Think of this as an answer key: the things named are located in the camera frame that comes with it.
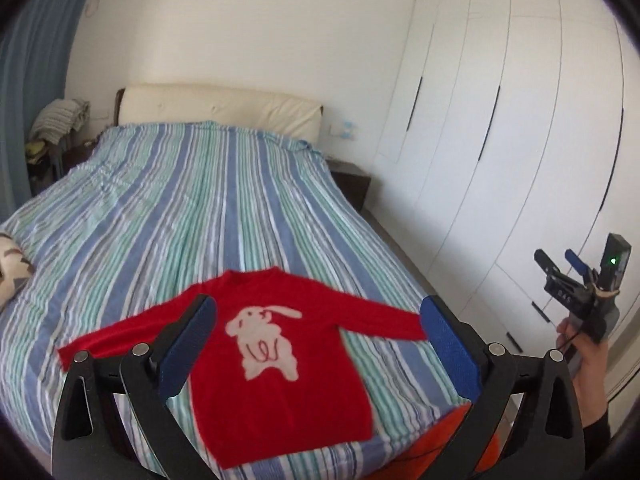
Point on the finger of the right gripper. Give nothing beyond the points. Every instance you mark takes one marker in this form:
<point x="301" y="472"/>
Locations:
<point x="547" y="265"/>
<point x="582" y="269"/>

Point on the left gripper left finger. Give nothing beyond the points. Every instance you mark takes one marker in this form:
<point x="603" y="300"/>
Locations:
<point x="90" y="441"/>

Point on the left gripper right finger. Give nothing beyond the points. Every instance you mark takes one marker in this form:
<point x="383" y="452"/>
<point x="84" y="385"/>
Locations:
<point x="546" y="440"/>

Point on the red knit sweater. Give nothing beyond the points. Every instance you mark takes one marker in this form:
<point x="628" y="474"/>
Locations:
<point x="274" y="377"/>

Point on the black sleeve right forearm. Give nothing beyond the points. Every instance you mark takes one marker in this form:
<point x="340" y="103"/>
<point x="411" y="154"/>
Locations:
<point x="597" y="438"/>

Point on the striped folded clothes pile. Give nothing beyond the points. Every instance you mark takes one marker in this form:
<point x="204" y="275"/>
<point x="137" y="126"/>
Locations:
<point x="59" y="119"/>

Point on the right hand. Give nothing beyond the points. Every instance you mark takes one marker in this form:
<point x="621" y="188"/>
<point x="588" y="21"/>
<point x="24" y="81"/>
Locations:
<point x="589" y="381"/>

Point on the white built-in wardrobe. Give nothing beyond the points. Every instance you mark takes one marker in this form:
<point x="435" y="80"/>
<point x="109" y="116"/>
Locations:
<point x="514" y="126"/>

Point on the patterned white pillow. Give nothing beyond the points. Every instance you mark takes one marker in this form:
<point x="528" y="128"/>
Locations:
<point x="16" y="269"/>

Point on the dark wooden right nightstand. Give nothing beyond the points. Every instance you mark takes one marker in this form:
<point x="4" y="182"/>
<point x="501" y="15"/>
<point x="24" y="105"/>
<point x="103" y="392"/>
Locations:
<point x="351" y="180"/>

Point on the striped blue green bedspread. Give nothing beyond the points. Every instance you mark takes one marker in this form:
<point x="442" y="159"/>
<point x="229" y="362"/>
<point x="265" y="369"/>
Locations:
<point x="155" y="209"/>

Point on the dark left nightstand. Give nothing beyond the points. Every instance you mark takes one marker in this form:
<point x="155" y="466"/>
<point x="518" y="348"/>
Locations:
<point x="65" y="159"/>

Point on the cream padded headboard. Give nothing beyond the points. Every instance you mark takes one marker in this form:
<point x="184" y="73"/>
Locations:
<point x="275" y="112"/>

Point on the blue curtain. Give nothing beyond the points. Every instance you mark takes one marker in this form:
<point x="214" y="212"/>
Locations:
<point x="35" y="50"/>

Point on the wall socket panel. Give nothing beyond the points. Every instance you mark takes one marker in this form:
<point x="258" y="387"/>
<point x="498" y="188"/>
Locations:
<point x="343" y="130"/>

